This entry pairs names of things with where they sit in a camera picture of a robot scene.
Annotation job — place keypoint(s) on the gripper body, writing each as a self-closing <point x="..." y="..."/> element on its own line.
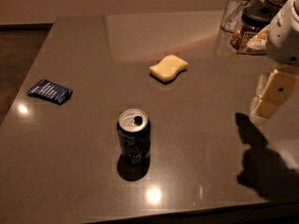
<point x="284" y="37"/>

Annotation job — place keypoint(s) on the dark blue pepsi can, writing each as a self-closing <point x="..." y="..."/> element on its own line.
<point x="133" y="129"/>

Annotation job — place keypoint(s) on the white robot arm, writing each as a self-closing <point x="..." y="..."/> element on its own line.
<point x="280" y="40"/>

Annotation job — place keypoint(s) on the yellow sponge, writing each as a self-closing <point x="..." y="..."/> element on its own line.
<point x="168" y="68"/>

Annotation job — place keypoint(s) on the orange white paper card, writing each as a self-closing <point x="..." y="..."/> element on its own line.
<point x="253" y="43"/>

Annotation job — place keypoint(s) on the glass jar with black lid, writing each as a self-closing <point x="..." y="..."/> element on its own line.
<point x="253" y="20"/>

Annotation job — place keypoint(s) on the clear glass cup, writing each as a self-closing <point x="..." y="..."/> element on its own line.
<point x="232" y="12"/>

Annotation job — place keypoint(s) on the blue snack packet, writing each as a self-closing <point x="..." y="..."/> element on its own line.
<point x="50" y="91"/>

